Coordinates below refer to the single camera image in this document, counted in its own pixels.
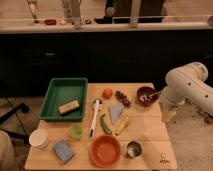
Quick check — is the grey blue towel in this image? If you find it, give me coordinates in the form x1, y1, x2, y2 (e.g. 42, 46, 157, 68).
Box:
109, 103, 124, 124

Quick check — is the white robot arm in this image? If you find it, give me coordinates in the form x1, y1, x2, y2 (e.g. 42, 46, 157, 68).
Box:
159, 62, 213, 124

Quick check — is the small metal cup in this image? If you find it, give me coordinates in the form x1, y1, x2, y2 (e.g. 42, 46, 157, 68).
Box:
126, 141, 142, 159

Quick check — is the green plastic cup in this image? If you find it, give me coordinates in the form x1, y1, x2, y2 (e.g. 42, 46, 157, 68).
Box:
68, 123, 83, 140

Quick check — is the white paper cup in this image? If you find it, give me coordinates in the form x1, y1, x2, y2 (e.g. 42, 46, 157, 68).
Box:
29, 129, 49, 149

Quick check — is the dark red bowl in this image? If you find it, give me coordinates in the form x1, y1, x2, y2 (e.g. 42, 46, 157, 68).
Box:
137, 86, 158, 107

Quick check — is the metal spoon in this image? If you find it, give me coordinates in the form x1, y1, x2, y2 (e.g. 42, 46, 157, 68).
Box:
139, 90, 162, 101

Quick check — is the yellow banana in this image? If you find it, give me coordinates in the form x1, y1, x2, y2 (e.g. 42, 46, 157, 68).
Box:
116, 116, 130, 135

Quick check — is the dark red grape bunch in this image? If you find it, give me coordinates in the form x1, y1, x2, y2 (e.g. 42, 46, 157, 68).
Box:
115, 91, 131, 107

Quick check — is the orange tomato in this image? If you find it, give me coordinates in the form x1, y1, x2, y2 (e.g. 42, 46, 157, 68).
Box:
102, 88, 113, 99

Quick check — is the green chili pepper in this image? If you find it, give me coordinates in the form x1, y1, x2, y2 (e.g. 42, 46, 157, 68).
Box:
100, 114, 112, 135

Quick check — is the orange plastic bowl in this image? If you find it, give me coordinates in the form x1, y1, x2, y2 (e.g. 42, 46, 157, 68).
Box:
89, 135, 121, 168

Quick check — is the green plastic tray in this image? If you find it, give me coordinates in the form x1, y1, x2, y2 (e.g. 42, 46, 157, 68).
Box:
39, 78, 88, 122

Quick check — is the wooden block eraser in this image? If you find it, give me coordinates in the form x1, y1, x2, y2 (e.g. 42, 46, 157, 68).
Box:
58, 100, 80, 115

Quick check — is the blue sponge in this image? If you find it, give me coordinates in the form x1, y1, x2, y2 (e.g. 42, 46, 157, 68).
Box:
53, 140, 75, 164

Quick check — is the black office chair base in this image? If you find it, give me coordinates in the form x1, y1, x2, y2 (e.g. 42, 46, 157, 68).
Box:
0, 103, 29, 144

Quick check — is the small red dish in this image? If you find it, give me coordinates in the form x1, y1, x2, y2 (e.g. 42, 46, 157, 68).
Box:
44, 19, 57, 25

